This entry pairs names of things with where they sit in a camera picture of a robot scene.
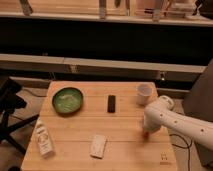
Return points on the green bowl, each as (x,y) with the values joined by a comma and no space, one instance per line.
(67,100)

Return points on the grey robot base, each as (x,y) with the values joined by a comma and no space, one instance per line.
(198,103)

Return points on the black rectangular block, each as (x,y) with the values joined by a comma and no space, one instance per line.
(111,103)

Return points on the white paper cup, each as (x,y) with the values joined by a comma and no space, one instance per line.
(144,93)

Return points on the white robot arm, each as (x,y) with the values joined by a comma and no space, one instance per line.
(160,113)

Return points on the black office chair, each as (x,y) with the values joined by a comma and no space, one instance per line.
(9,102)

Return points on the wooden shelf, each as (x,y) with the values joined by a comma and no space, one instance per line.
(140,70)

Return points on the white sponge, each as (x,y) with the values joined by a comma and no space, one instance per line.
(98,146)

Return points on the white bottle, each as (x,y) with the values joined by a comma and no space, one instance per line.
(43,140)

